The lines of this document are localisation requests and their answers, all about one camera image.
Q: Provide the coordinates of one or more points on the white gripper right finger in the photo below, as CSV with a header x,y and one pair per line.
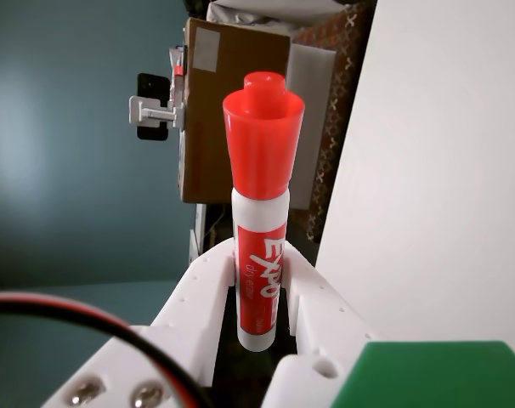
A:
x,y
321,314

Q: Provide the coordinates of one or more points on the white red tube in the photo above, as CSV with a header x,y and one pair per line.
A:
x,y
177,59

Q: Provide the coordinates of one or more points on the green camera mount with board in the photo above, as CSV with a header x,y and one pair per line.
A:
x,y
431,378

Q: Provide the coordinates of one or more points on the white foam block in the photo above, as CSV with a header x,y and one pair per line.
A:
x,y
312,106

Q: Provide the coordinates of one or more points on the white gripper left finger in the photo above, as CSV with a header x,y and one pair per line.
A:
x,y
185,306

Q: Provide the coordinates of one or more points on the white phone holder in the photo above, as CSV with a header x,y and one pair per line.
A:
x,y
140,112

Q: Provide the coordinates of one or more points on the white plastic wrap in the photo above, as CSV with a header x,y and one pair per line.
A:
x,y
262,13

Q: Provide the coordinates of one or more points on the black phone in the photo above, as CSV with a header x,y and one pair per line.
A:
x,y
149,85

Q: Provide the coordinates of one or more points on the red dry erase marker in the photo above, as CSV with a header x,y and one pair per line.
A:
x,y
262,149

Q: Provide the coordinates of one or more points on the brown cardboard box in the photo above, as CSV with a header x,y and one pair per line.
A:
x,y
211,127

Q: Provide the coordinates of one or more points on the brown cross patterned cloth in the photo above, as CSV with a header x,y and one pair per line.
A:
x,y
336,127

